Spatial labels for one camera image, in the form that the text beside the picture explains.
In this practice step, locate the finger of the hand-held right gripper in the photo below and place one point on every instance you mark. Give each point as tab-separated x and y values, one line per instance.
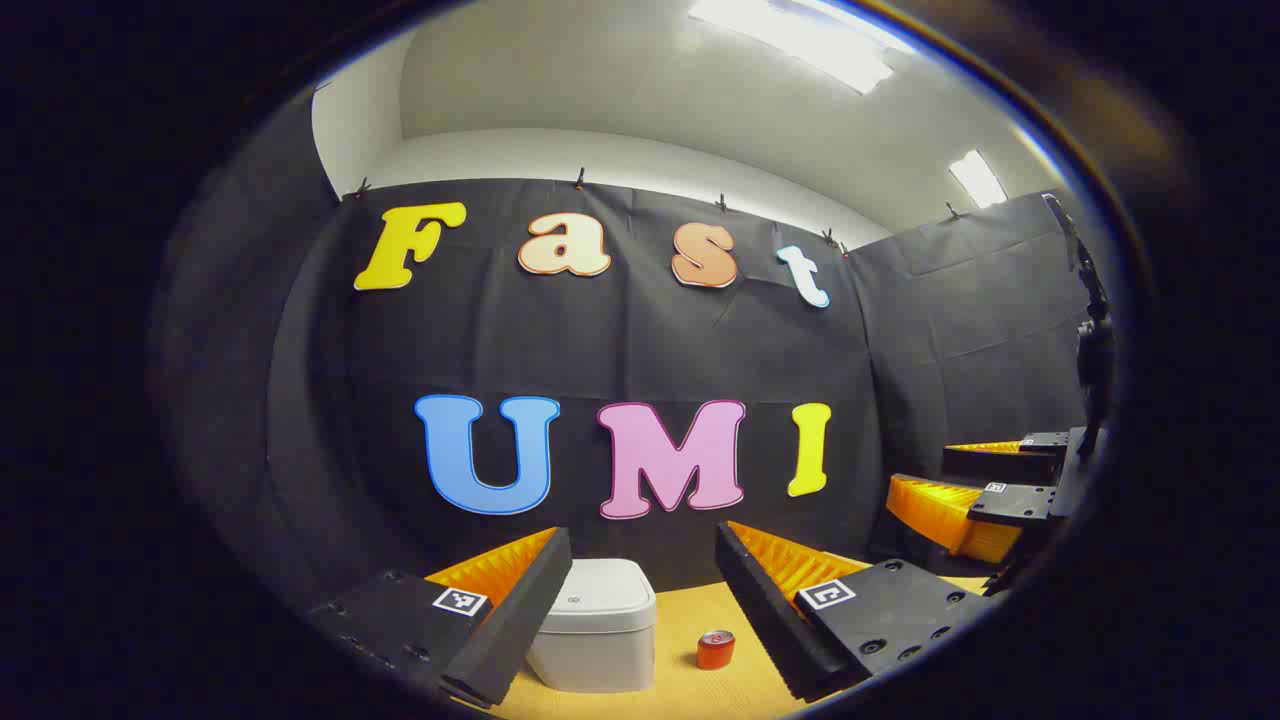
1010	503
1000	463

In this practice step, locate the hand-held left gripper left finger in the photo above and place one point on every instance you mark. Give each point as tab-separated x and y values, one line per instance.
520	620

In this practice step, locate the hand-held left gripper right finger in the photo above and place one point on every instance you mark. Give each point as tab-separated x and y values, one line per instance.
760	610

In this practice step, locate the red pop can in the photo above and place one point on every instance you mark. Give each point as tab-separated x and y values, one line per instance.
715	650

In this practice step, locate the grey desktop garbage bin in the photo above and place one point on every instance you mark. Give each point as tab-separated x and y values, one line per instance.
600	620

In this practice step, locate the wooden desktop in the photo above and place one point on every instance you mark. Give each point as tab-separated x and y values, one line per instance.
685	610

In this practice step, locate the small ceiling light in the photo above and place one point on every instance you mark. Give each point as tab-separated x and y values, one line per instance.
977	178

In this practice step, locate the black backdrop cloth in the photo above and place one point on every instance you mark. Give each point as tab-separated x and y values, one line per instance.
600	340

